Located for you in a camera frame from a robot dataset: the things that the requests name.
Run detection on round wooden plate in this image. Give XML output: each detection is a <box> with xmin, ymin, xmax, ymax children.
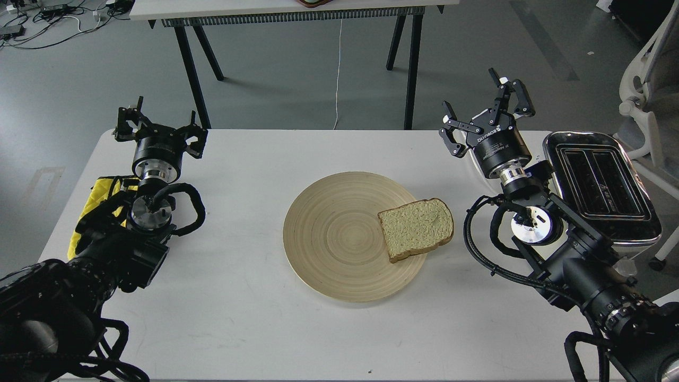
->
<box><xmin>282</xmin><ymin>171</ymin><xmax>426</xmax><ymax>303</ymax></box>

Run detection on floor cables and power strips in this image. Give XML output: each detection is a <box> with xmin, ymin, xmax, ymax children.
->
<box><xmin>0</xmin><ymin>0</ymin><xmax>133</xmax><ymax>51</ymax></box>

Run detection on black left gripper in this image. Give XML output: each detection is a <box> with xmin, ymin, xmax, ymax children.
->
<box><xmin>112</xmin><ymin>96</ymin><xmax>208</xmax><ymax>180</ymax></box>

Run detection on white background table black legs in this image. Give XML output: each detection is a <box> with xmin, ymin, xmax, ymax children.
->
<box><xmin>129</xmin><ymin>1</ymin><xmax>454</xmax><ymax>130</ymax></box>

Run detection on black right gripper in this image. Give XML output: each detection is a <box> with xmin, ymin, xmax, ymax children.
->
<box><xmin>439</xmin><ymin>67</ymin><xmax>536</xmax><ymax>180</ymax></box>

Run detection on white office chair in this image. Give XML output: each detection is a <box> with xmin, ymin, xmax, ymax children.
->
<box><xmin>615</xmin><ymin>0</ymin><xmax>679</xmax><ymax>272</ymax></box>

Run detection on cream chrome toaster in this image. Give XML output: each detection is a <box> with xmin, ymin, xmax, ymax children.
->
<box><xmin>543</xmin><ymin>131</ymin><xmax>662</xmax><ymax>276</ymax></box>

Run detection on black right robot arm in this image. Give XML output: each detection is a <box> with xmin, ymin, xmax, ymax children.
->
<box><xmin>440</xmin><ymin>68</ymin><xmax>677</xmax><ymax>381</ymax></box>

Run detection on slice of bread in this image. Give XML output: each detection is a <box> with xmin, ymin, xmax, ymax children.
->
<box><xmin>377</xmin><ymin>198</ymin><xmax>454</xmax><ymax>264</ymax></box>

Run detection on white toaster power cable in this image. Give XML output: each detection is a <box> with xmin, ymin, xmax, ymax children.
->
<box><xmin>455</xmin><ymin>127</ymin><xmax>484</xmax><ymax>171</ymax></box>

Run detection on yellow cloth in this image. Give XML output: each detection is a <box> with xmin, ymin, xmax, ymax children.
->
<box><xmin>67</xmin><ymin>176</ymin><xmax>140</xmax><ymax>261</ymax></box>

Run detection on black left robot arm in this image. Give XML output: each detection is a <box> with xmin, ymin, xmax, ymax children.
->
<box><xmin>1</xmin><ymin>98</ymin><xmax>208</xmax><ymax>381</ymax></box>

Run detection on white hanging cable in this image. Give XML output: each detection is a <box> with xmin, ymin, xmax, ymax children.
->
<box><xmin>333</xmin><ymin>20</ymin><xmax>343</xmax><ymax>131</ymax></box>

